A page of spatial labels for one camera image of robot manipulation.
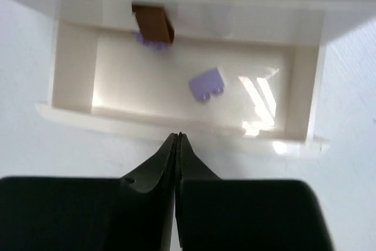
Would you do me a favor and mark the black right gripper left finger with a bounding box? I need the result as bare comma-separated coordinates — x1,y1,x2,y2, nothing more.
1,133,178,250

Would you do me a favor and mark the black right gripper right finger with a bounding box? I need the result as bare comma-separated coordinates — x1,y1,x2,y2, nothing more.
175,133,334,250

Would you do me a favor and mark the purple lego with studs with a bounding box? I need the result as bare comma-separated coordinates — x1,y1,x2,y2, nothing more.
189,68,225,102

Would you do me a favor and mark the purple lego brick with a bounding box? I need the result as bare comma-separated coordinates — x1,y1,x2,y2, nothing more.
136,32,170,50

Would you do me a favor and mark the brown bottom drawer handle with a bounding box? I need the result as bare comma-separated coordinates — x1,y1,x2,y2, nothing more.
132,4,175,45

